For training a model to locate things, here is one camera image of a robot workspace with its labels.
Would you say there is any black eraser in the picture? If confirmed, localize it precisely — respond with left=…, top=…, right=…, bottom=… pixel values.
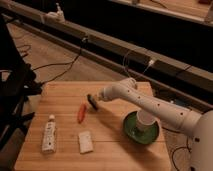
left=87, top=94, right=98, bottom=110

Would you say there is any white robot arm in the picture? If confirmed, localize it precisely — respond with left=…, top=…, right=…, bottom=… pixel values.
left=98, top=78, right=213, bottom=171

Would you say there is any orange carrot toy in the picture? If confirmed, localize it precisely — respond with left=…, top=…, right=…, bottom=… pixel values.
left=77, top=104, right=87, bottom=124

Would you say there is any white rectangular block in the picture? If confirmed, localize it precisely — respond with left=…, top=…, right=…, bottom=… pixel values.
left=78, top=131, right=93, bottom=154

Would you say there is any white paper cup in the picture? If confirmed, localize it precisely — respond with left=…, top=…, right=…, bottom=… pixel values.
left=136, top=110, right=155, bottom=132

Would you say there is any green round plate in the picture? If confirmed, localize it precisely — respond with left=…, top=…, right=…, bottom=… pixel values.
left=123, top=111, right=159, bottom=145

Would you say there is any white tube with cap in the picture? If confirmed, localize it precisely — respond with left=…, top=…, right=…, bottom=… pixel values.
left=42, top=115, right=56, bottom=153

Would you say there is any black cable on carpet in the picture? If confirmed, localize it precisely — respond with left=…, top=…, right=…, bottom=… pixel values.
left=16, top=36, right=89, bottom=84

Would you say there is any black chair frame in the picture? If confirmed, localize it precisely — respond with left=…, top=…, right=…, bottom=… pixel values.
left=0, top=14, right=42, bottom=151

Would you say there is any white object on rail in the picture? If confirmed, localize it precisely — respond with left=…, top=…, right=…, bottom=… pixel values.
left=46, top=4, right=65, bottom=22

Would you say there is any black cable at right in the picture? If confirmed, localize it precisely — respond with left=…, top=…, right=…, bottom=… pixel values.
left=161, top=124, right=198, bottom=171

